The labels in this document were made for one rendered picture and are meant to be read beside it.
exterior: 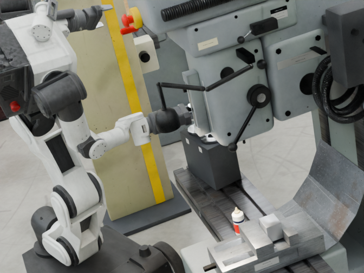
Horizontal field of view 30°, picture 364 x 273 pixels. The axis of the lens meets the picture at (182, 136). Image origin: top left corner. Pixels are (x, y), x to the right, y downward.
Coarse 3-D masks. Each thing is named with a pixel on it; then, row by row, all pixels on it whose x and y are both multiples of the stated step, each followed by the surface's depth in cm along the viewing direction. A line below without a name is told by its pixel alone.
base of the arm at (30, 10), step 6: (30, 0) 239; (30, 6) 239; (0, 12) 230; (6, 12) 232; (12, 12) 234; (18, 12) 235; (24, 12) 237; (30, 12) 239; (0, 18) 231; (6, 18) 232
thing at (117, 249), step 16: (48, 208) 306; (32, 224) 305; (48, 224) 296; (112, 240) 306; (128, 240) 303; (32, 256) 308; (48, 256) 303; (96, 256) 298; (112, 256) 296; (128, 256) 293; (144, 256) 283; (160, 256) 284; (32, 272) 297; (48, 272) 295; (64, 272) 293; (80, 272) 290; (96, 272) 288; (112, 272) 282; (128, 272) 280; (144, 272) 278; (160, 272) 283
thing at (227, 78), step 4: (252, 64) 189; (244, 68) 188; (248, 68) 188; (236, 72) 187; (240, 72) 187; (244, 72) 188; (228, 76) 185; (232, 76) 186; (236, 76) 187; (220, 80) 184; (224, 80) 184; (228, 80) 185; (212, 84) 183; (216, 84) 183; (220, 84) 184; (208, 88) 182; (212, 88) 182
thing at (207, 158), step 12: (180, 132) 271; (192, 132) 265; (192, 144) 264; (204, 144) 258; (216, 144) 256; (192, 156) 269; (204, 156) 258; (216, 156) 256; (228, 156) 259; (192, 168) 275; (204, 168) 264; (216, 168) 258; (228, 168) 261; (204, 180) 269; (216, 180) 260; (228, 180) 263
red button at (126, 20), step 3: (123, 15) 189; (123, 18) 189; (126, 18) 188; (129, 18) 189; (132, 18) 189; (123, 21) 189; (126, 21) 188; (129, 21) 189; (132, 21) 190; (123, 24) 190; (126, 24) 189; (126, 27) 190
